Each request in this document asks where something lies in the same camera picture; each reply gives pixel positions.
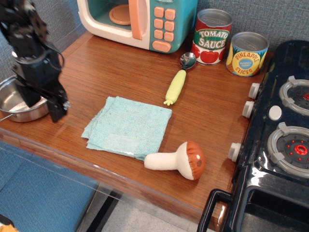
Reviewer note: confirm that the tomato sauce can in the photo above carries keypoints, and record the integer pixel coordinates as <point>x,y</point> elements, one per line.
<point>212,30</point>

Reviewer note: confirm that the white stove knob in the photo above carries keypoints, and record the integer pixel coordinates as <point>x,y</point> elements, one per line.
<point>253,90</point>
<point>247,109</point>
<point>234,151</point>

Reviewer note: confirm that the white stove knob rear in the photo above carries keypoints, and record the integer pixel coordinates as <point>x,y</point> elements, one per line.
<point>253,90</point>

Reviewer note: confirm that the orange object bottom corner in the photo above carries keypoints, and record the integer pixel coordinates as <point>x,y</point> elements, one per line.
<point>6,225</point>

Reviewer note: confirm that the plush brown white mushroom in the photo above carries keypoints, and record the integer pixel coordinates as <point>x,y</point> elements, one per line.
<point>189,160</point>

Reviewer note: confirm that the white stove knob middle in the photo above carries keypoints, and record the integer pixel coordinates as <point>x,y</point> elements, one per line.
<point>247,109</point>

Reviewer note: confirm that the pineapple slices can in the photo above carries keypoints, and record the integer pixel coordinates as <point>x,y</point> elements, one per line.
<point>247,53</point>

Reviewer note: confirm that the light blue folded cloth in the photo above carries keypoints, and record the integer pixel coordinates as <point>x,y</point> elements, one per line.
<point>126,127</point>

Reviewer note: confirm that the spoon with yellow-green handle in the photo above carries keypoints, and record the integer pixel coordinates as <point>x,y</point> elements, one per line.
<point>187,61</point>

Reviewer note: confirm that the white stove knob front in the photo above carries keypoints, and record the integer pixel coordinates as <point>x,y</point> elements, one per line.
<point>234,151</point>

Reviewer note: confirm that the black toy stove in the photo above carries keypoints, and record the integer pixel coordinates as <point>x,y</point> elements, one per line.
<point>271,180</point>

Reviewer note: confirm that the small stainless steel pot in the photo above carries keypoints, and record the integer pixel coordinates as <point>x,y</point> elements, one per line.
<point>14,108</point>

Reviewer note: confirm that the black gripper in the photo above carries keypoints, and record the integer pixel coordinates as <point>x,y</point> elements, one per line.
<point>38,77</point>

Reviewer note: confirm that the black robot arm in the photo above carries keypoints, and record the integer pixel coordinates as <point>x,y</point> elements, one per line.
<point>23,29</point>

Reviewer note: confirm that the teal toy microwave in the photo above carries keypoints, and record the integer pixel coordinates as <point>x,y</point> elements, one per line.
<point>156,25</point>

